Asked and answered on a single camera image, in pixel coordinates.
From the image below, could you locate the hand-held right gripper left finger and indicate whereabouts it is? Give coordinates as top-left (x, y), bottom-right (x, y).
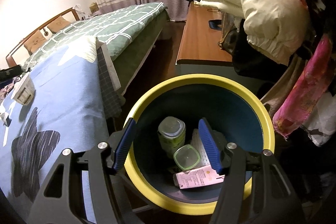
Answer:
top-left (28, 117), bottom-right (137, 224)

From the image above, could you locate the yellow rimmed trash bin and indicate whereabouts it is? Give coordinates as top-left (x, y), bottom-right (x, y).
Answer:
top-left (123, 74), bottom-right (276, 215)

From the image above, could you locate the brown pillow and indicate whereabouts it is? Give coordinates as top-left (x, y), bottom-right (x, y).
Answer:
top-left (22, 30), bottom-right (48, 54)
top-left (47, 16), bottom-right (72, 33)

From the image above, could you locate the small pale checked carton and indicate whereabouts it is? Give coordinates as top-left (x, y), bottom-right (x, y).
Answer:
top-left (12, 76), bottom-right (36, 105)

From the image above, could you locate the blue phone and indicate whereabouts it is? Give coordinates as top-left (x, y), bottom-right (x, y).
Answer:
top-left (208, 19), bottom-right (223, 30)

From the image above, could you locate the green jar with clear lid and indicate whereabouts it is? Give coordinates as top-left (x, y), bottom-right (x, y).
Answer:
top-left (157, 116), bottom-right (186, 159)

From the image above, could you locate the pale checked bed sheet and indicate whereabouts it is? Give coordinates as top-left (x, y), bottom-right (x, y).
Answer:
top-left (97, 47), bottom-right (123, 120)

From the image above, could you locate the brown patterned bag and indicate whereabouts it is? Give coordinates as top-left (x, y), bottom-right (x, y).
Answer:
top-left (218, 11), bottom-right (245, 53)

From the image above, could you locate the white crumpled paper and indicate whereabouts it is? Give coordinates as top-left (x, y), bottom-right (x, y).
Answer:
top-left (0, 103), bottom-right (11, 128)

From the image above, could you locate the pink packet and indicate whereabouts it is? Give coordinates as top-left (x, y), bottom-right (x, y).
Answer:
top-left (175, 164), bottom-right (224, 190)

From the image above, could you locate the white foam wrap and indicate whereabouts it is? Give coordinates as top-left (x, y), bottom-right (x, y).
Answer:
top-left (190, 128), bottom-right (214, 168)

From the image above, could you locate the white printed cloth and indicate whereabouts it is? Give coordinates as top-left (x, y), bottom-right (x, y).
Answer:
top-left (301, 103), bottom-right (336, 147)

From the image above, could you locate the dark green bed base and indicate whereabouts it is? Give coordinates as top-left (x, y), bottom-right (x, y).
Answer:
top-left (112, 9), bottom-right (172, 95)

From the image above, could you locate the beige cloth bag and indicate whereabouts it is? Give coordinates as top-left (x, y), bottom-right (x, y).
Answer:
top-left (261, 55), bottom-right (303, 120)

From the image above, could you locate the clear green rimmed container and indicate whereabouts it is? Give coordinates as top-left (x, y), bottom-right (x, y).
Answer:
top-left (173, 144), bottom-right (202, 172)

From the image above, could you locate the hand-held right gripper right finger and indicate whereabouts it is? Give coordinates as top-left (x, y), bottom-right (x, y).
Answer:
top-left (198, 118), bottom-right (306, 224)

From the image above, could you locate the bed with green quilt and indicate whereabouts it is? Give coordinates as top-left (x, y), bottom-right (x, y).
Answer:
top-left (22, 2), bottom-right (169, 75)

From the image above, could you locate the black bag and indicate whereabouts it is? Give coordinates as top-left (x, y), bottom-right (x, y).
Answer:
top-left (232, 18), bottom-right (290, 78)

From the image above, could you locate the pink floral scarf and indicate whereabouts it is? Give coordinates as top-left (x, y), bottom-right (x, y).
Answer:
top-left (272, 34), bottom-right (336, 140)

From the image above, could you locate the wooden headboard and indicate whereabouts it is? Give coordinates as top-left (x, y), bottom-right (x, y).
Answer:
top-left (5, 7), bottom-right (81, 70)

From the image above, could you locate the wooden desk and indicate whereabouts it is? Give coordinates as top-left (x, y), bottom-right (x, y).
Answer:
top-left (175, 2), bottom-right (263, 91)

